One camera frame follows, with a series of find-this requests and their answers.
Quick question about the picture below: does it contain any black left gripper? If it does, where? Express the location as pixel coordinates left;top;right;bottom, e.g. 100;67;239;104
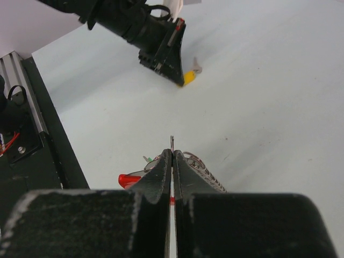
91;1;186;86

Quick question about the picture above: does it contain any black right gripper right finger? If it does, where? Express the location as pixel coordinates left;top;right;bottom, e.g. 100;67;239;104
173;150;215;257

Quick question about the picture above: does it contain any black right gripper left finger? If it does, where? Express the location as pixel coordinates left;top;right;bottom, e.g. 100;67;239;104
128;149;172;257

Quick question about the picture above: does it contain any keyring bunch with chain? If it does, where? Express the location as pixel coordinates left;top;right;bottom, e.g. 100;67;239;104
170;135;227;193

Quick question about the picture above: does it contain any green capped key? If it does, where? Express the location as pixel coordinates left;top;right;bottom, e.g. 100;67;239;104
143;156;159;163

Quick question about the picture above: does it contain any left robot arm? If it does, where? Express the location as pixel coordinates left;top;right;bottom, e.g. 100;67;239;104
43;0;186;86

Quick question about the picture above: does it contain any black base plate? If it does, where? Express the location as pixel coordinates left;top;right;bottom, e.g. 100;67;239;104
0;58;89;205

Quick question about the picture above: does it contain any aluminium frame rail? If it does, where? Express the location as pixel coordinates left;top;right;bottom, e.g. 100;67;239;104
0;52;49;135

